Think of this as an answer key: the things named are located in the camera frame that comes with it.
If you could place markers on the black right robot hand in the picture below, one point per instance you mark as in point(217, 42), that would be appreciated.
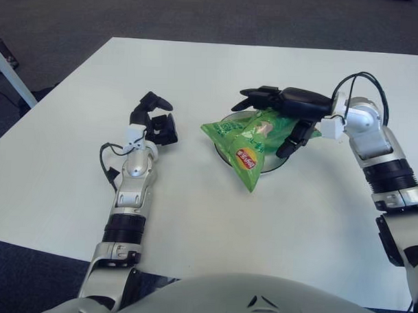
point(300, 103)

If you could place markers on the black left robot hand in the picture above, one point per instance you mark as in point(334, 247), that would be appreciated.
point(162, 131)

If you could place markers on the green snack bag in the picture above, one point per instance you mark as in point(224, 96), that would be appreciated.
point(244, 140)

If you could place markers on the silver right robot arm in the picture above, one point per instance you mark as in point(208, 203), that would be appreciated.
point(377, 142)

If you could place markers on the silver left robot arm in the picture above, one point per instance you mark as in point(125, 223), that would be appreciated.
point(134, 181)

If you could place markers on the white plate black rim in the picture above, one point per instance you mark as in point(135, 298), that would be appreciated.
point(272, 162)

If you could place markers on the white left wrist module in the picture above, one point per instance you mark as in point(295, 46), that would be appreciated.
point(135, 130)

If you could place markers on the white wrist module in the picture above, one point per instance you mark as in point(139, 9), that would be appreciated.
point(135, 130)
point(332, 128)

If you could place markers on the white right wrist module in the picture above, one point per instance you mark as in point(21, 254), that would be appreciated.
point(332, 128)

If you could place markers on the white table leg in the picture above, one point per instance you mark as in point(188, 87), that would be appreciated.
point(12, 75)

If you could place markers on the black box on floor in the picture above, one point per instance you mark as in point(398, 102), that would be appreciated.
point(8, 53)

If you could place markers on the grey robot torso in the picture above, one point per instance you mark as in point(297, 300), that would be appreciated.
point(259, 302)

